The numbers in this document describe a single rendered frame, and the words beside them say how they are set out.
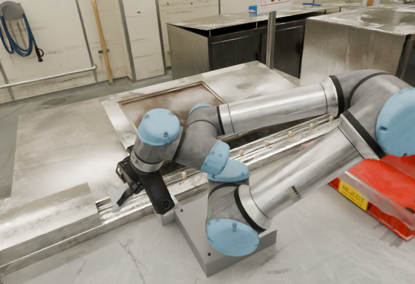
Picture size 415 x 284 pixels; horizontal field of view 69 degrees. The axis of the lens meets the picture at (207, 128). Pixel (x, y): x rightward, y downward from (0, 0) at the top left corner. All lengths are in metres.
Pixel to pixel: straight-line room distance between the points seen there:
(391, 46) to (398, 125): 0.90
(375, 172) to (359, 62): 0.52
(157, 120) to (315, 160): 0.33
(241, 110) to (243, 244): 0.30
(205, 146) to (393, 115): 0.34
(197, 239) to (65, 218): 0.42
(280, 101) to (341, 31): 0.96
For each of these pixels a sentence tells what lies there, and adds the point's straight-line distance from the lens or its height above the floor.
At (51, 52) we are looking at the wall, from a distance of 4.70.
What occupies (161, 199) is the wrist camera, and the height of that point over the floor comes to 1.11.
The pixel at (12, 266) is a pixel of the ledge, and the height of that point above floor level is 0.85.
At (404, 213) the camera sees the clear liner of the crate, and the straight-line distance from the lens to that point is 1.09.
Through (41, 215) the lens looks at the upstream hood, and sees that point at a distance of 1.13.
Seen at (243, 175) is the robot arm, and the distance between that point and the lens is 0.81.
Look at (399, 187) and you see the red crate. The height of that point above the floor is 0.82.
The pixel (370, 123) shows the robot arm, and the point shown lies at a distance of 0.63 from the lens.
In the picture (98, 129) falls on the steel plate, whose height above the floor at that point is 0.82.
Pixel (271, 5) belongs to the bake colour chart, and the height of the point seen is 1.31.
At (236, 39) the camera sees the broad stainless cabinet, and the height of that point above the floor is 0.87.
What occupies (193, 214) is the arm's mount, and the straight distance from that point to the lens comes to 1.03.
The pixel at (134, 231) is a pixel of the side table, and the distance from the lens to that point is 1.10.
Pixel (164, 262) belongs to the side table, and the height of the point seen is 0.82.
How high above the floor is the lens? 1.61
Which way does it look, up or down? 29 degrees down
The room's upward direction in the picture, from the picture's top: 3 degrees counter-clockwise
